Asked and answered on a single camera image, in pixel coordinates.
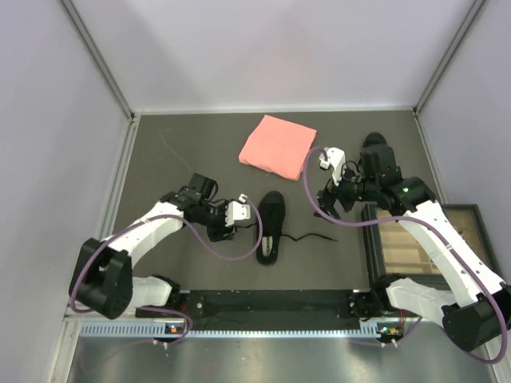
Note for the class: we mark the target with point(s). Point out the black sneaker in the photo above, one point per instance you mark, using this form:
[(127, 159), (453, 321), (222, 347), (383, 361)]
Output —
[(374, 138), (272, 210)]

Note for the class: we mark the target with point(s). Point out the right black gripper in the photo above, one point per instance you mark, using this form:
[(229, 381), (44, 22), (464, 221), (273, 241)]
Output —
[(326, 197)]

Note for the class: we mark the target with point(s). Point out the aluminium frame rail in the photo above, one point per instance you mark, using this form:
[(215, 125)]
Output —
[(436, 305)]

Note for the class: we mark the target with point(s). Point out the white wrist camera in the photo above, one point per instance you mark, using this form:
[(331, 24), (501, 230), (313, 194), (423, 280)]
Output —
[(333, 160), (237, 210)]

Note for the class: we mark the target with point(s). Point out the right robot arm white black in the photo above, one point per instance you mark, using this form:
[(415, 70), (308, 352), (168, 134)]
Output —
[(412, 204)]

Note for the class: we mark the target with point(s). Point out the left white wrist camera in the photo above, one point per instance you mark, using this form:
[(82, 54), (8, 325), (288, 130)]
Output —
[(237, 210)]

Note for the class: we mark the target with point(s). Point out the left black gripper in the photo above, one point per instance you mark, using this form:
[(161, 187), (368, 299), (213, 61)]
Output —
[(221, 231)]

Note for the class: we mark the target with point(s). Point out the pink folded cloth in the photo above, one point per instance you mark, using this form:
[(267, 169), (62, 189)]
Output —
[(279, 147)]

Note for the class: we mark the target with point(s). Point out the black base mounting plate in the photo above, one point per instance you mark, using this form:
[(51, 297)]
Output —
[(280, 309)]

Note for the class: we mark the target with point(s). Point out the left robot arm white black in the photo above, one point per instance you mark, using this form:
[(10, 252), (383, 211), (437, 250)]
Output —
[(103, 279)]

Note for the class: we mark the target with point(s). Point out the grey slotted cable duct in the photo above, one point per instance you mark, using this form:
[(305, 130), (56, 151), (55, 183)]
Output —
[(171, 330)]

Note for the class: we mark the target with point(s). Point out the dark framed compartment box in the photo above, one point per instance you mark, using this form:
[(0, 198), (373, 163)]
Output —
[(390, 249)]

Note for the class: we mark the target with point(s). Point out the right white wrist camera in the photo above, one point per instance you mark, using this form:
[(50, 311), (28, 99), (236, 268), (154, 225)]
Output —
[(333, 160)]

